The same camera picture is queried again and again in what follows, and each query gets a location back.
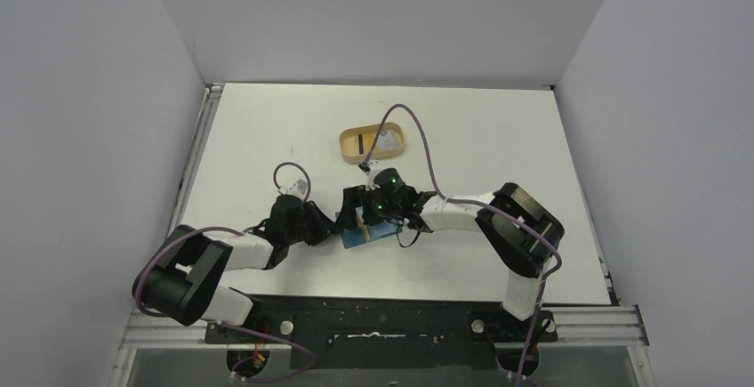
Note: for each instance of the yellow card in tray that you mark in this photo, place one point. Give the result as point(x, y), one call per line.
point(363, 142)

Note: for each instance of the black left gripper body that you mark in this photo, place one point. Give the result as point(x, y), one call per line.
point(310, 227)

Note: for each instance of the grey card in tray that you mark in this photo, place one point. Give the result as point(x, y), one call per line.
point(389, 140)

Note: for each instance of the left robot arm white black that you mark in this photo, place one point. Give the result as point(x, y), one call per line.
point(182, 280)

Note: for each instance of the blue leather card holder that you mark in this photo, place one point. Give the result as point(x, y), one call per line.
point(349, 237)

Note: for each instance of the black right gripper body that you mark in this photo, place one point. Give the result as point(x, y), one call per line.
point(401, 197)

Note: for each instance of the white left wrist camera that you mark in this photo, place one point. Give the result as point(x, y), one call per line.
point(299, 189)

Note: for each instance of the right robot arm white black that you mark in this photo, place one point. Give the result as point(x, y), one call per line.
point(523, 234)

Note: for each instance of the beige oval tray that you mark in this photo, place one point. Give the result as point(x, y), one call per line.
point(346, 143)

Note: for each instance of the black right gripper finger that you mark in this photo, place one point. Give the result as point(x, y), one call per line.
point(351, 201)
point(373, 209)

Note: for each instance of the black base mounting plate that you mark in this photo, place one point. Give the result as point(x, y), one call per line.
point(363, 333)

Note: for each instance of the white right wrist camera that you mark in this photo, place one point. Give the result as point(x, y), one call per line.
point(371, 169)

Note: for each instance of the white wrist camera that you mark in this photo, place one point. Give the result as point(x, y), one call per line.
point(371, 169)
point(299, 189)

